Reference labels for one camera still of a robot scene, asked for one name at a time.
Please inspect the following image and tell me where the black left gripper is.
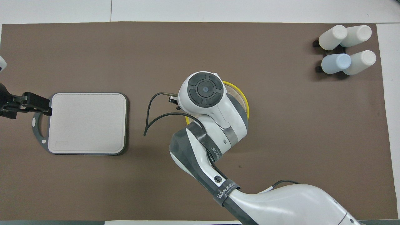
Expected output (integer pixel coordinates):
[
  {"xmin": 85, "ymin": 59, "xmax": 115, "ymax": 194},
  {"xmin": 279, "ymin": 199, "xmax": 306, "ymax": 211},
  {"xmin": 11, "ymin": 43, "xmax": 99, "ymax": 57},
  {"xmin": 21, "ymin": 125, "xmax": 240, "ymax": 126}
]
[{"xmin": 0, "ymin": 83, "xmax": 52, "ymax": 119}]

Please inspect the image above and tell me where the yellow rim bamboo steamer lid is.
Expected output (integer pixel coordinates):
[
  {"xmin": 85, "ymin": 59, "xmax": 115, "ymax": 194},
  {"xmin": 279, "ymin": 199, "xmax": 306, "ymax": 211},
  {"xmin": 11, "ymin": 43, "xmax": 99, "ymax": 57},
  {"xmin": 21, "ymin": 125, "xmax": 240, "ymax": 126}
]
[{"xmin": 185, "ymin": 81, "xmax": 250, "ymax": 125}]

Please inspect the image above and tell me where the white cutting board grey rim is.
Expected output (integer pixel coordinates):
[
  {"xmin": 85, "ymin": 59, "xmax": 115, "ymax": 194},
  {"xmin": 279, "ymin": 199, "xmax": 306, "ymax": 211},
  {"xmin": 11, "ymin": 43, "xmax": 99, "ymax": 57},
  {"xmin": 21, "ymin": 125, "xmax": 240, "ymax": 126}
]
[{"xmin": 32, "ymin": 92, "xmax": 128, "ymax": 156}]

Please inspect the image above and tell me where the brown table mat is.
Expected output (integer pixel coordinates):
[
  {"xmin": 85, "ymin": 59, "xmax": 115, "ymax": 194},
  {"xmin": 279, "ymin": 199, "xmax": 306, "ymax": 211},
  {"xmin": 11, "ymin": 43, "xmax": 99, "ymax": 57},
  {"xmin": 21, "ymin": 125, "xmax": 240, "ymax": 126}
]
[{"xmin": 0, "ymin": 21, "xmax": 398, "ymax": 221}]

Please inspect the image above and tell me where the black cup rack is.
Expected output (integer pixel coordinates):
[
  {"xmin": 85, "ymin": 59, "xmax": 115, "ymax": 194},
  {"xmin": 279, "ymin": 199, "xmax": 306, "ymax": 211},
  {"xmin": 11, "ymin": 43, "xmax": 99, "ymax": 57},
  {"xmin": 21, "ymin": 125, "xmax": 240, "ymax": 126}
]
[{"xmin": 312, "ymin": 38, "xmax": 348, "ymax": 73}]

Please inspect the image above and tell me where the light blue plastic cup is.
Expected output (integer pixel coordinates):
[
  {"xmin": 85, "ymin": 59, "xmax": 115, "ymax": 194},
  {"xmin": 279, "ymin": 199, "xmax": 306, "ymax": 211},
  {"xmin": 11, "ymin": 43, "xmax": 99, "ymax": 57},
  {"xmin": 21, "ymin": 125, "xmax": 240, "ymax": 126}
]
[{"xmin": 321, "ymin": 53, "xmax": 352, "ymax": 75}]

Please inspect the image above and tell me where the white plastic cup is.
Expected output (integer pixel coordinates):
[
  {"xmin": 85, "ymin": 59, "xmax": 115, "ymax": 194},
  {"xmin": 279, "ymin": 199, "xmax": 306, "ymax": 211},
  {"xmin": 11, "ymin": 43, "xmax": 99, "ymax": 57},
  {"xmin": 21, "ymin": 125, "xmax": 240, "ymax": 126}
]
[
  {"xmin": 342, "ymin": 50, "xmax": 377, "ymax": 76},
  {"xmin": 318, "ymin": 25, "xmax": 348, "ymax": 51}
]

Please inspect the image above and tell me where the white cup with blue rim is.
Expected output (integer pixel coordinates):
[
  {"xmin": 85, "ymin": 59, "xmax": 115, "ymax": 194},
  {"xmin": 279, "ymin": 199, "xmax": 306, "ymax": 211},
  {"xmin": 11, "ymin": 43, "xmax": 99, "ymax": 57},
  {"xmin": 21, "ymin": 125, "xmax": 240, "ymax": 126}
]
[{"xmin": 340, "ymin": 25, "xmax": 372, "ymax": 48}]

